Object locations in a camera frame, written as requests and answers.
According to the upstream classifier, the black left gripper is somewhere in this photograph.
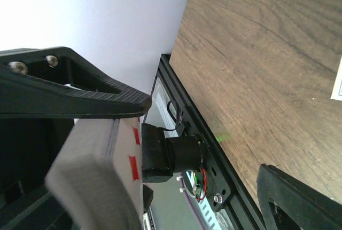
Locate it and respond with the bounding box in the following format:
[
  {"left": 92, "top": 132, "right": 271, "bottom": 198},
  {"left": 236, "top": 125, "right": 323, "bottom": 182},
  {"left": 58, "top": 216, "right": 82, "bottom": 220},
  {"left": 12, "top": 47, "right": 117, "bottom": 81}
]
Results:
[{"left": 1, "top": 119, "right": 78, "bottom": 229}]

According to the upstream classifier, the blue backed card deck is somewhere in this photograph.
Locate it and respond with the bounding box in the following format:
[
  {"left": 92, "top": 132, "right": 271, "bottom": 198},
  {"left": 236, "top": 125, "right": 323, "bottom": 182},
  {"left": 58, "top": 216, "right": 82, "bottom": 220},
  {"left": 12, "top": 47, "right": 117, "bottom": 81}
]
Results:
[{"left": 45, "top": 117, "right": 143, "bottom": 229}]

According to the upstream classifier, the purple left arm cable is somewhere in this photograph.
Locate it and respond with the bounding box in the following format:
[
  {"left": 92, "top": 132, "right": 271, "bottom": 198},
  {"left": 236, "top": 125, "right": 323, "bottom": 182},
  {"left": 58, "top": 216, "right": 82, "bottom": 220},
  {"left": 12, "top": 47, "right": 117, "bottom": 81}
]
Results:
[{"left": 184, "top": 192, "right": 212, "bottom": 230}]

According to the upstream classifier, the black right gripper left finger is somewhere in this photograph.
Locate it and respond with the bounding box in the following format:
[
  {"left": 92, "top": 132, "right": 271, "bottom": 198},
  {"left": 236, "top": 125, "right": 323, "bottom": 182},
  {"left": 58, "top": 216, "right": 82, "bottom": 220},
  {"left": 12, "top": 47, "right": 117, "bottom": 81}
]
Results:
[{"left": 1, "top": 47, "right": 152, "bottom": 119}]

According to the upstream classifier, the black mounting rail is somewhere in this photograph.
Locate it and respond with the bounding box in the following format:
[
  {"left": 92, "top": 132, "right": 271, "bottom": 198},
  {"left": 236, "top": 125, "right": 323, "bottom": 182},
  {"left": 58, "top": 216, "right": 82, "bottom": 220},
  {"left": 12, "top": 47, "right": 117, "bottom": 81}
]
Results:
[{"left": 156, "top": 54, "right": 266, "bottom": 229}]

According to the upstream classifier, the blue backed playing card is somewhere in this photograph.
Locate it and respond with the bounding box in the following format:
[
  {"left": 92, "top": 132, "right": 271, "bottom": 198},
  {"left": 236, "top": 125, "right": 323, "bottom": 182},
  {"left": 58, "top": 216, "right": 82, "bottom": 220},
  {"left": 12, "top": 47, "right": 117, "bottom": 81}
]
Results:
[{"left": 331, "top": 58, "right": 342, "bottom": 101}]

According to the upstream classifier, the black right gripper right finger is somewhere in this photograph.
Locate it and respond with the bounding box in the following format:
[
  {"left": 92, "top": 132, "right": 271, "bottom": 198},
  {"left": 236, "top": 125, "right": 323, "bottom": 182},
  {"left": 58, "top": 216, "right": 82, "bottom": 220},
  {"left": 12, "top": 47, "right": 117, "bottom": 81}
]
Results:
[{"left": 256, "top": 164, "right": 341, "bottom": 229}]

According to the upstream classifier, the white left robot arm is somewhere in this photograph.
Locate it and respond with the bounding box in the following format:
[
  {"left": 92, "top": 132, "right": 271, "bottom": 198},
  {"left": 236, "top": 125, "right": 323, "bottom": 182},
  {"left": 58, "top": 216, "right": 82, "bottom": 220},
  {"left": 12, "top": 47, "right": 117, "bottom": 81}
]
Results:
[{"left": 1, "top": 47, "right": 204, "bottom": 229}]

